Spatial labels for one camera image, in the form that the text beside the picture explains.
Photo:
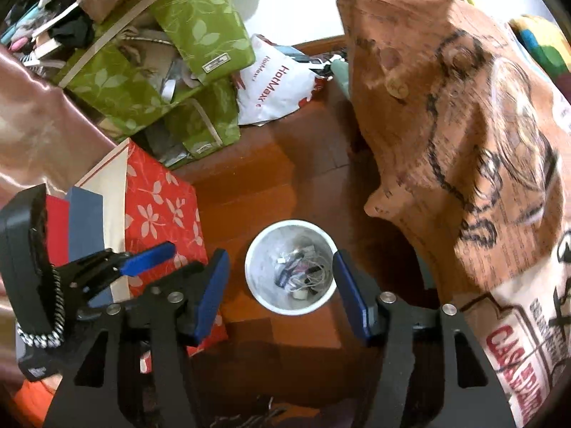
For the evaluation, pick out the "striped clothing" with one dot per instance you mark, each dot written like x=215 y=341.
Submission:
x=245 y=412

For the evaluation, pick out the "newspaper print blanket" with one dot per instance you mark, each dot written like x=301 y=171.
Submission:
x=468 y=142

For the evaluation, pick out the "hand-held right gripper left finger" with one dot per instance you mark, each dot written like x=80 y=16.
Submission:
x=209 y=296

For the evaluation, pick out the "blue flat box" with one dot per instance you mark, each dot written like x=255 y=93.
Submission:
x=87 y=227

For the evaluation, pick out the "pink satin cloth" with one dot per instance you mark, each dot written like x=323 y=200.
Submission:
x=40 y=120

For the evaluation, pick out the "white plastic bag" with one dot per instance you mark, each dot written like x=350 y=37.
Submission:
x=272 y=84

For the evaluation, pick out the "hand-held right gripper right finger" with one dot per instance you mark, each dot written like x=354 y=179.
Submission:
x=352 y=296

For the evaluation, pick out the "red flat box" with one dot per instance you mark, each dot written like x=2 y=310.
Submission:
x=58 y=232

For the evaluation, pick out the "colourful checked blanket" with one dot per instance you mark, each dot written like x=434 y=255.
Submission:
x=546 y=47

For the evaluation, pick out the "pale green bottle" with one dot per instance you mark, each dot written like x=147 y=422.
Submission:
x=341 y=78

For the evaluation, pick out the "white plastic bucket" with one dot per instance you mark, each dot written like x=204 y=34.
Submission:
x=267 y=290

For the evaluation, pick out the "green leaf gift bag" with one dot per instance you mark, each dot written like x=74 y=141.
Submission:
x=209 y=120
x=209 y=22
x=116 y=89

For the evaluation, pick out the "black cloth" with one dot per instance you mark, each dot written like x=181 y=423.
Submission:
x=69 y=31

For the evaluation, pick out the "orange cloth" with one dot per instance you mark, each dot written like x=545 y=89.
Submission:
x=33 y=403

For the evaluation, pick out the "red floral fabric box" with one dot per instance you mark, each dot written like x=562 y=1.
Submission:
x=156 y=205

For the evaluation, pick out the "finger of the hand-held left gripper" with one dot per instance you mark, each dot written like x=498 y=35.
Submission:
x=149 y=259

